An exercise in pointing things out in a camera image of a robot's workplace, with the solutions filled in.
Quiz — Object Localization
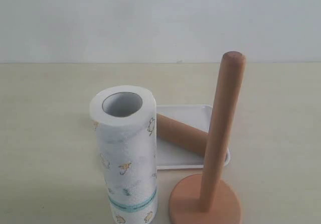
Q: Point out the white printed paper towel roll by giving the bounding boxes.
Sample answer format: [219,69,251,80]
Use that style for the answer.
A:
[89,85,157,223]

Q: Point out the white rectangular plastic tray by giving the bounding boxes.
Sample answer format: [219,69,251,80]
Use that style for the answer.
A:
[155,104,231,171]

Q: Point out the wooden paper towel holder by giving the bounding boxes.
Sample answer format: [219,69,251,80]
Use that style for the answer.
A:
[169,51,246,223]

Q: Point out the brown cardboard tube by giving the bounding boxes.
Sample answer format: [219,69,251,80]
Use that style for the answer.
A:
[156,114,208,157]

